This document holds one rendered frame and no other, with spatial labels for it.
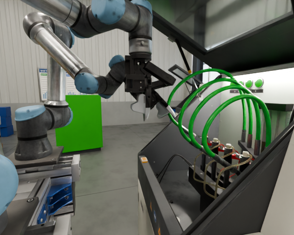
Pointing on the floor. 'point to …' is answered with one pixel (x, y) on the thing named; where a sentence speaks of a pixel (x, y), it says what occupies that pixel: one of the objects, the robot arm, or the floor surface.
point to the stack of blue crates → (6, 124)
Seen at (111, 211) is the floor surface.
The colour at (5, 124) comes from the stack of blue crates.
